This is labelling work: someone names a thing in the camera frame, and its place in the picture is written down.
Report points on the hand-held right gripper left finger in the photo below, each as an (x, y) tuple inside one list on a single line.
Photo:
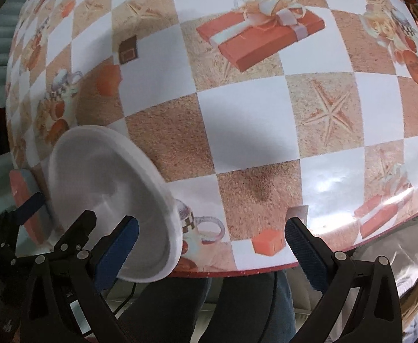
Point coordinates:
[(118, 255)]

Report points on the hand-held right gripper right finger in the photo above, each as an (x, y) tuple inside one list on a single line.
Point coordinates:
[(307, 253)]

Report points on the white bowl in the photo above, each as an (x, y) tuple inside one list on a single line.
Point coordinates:
[(98, 171)]

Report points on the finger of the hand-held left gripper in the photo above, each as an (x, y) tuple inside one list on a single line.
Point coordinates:
[(78, 230), (32, 205)]

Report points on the printed checkered tablecloth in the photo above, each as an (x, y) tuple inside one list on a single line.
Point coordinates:
[(248, 114)]

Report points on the person's left leg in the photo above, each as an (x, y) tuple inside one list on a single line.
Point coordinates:
[(169, 311)]

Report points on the light sofa cushion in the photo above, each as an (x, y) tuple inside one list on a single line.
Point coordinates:
[(391, 243)]

